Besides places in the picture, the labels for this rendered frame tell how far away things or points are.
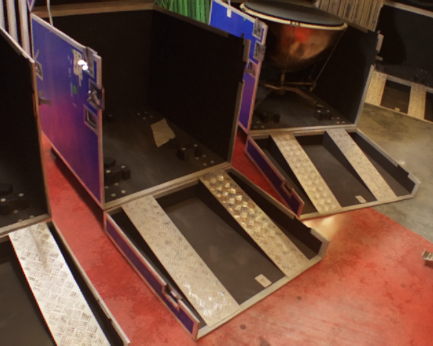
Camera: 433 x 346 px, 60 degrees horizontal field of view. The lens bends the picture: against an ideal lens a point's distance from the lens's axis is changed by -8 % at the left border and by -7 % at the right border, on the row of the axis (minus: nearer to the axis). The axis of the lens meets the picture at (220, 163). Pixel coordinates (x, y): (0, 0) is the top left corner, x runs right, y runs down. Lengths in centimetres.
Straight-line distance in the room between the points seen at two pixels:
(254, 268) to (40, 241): 105
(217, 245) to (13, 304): 104
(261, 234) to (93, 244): 89
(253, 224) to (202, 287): 51
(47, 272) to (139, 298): 43
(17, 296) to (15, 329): 18
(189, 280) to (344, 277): 83
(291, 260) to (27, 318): 129
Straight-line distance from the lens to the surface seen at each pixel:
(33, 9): 263
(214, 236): 219
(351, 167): 305
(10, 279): 202
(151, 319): 183
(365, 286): 222
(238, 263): 207
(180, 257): 196
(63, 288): 184
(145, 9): 293
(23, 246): 198
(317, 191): 268
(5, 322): 188
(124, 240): 197
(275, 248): 216
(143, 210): 211
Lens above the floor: 148
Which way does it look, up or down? 31 degrees down
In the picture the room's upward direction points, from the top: 8 degrees clockwise
